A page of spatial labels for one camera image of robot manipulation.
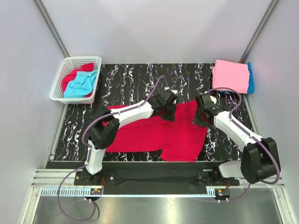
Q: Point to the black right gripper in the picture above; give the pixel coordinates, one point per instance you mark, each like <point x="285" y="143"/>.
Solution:
<point x="197" y="122"/>

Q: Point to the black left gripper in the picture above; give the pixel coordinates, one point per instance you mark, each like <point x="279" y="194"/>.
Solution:
<point x="171" y="117"/>

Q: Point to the red t-shirt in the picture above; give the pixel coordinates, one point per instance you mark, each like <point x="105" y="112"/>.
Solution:
<point x="70" y="78"/>
<point x="179" y="140"/>

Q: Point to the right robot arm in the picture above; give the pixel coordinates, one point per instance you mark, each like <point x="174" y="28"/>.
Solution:
<point x="260" y="159"/>

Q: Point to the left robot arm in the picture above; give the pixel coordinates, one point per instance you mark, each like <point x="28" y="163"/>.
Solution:
<point x="101" y="133"/>

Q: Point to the folded pink t-shirt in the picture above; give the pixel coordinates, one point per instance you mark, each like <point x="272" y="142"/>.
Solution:
<point x="230" y="75"/>

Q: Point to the folded blue t-shirt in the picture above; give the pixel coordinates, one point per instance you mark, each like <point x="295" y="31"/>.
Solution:
<point x="251" y="79"/>

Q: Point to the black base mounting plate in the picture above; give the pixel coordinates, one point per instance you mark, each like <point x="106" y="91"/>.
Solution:
<point x="155" y="178"/>

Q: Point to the light blue t-shirt in basket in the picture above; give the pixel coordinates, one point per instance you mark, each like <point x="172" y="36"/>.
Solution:
<point x="80" y="85"/>

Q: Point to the red t-shirt in basket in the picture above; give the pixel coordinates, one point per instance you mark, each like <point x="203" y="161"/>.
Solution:
<point x="70" y="78"/>

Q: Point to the right controller board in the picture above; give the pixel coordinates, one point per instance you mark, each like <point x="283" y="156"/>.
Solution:
<point x="223" y="192"/>

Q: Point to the controller board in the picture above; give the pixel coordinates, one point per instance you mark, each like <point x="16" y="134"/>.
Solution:
<point x="96" y="191"/>
<point x="223" y="192"/>

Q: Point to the white plastic laundry basket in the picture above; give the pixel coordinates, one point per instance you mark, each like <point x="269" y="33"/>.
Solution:
<point x="77" y="80"/>

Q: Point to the left controller board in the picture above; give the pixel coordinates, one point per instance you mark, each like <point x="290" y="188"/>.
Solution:
<point x="96" y="191"/>

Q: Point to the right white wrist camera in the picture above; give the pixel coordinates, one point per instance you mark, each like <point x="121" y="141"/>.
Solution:
<point x="211" y="100"/>

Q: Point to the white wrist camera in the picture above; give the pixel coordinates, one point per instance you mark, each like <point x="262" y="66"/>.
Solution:
<point x="173" y="91"/>
<point x="211" y="100"/>

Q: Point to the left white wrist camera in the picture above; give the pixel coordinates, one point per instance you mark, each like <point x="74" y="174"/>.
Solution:
<point x="173" y="91"/>

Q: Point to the right aluminium corner post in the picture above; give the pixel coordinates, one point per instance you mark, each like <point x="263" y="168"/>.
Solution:
<point x="262" y="24"/>

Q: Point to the aluminium corner post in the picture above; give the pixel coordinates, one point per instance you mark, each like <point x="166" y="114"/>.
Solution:
<point x="51" y="26"/>
<point x="262" y="24"/>

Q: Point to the left aluminium corner post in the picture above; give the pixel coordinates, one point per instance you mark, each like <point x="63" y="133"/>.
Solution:
<point x="51" y="26"/>

